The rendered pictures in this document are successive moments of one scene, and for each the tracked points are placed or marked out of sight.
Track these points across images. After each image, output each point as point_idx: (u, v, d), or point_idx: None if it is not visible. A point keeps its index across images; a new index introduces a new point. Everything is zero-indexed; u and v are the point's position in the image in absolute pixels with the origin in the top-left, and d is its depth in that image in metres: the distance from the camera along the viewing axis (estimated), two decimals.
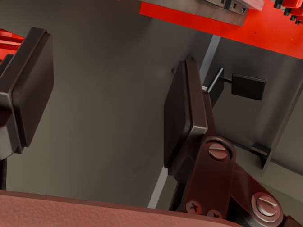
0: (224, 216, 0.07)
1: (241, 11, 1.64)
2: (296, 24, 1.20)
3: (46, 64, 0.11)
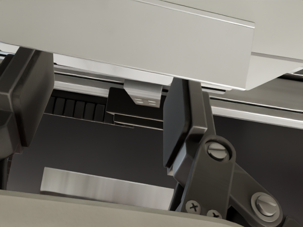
0: (224, 216, 0.07)
1: None
2: None
3: (47, 64, 0.11)
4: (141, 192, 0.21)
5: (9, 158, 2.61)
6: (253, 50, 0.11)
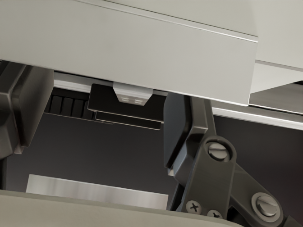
0: (224, 216, 0.07)
1: None
2: None
3: None
4: (134, 198, 0.20)
5: None
6: (272, 61, 0.11)
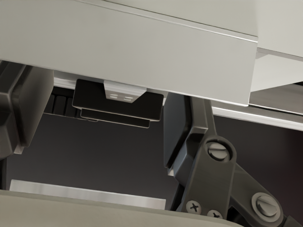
0: (224, 216, 0.07)
1: None
2: None
3: None
4: (129, 204, 0.18)
5: None
6: (300, 55, 0.09)
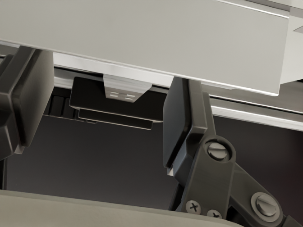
0: (224, 216, 0.07)
1: None
2: None
3: (47, 64, 0.11)
4: None
5: None
6: None
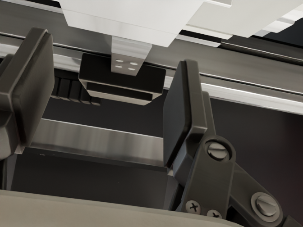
0: (224, 216, 0.07)
1: None
2: None
3: (47, 64, 0.11)
4: (137, 142, 0.20)
5: None
6: None
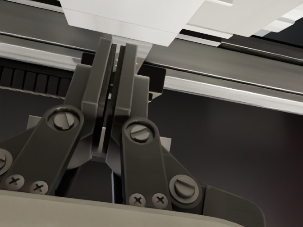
0: (168, 195, 0.07)
1: None
2: None
3: (111, 73, 0.11)
4: None
5: None
6: None
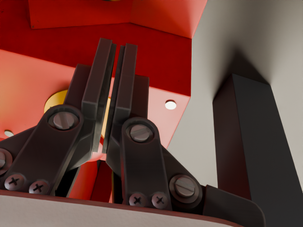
0: (168, 195, 0.07)
1: None
2: None
3: (111, 73, 0.11)
4: None
5: None
6: None
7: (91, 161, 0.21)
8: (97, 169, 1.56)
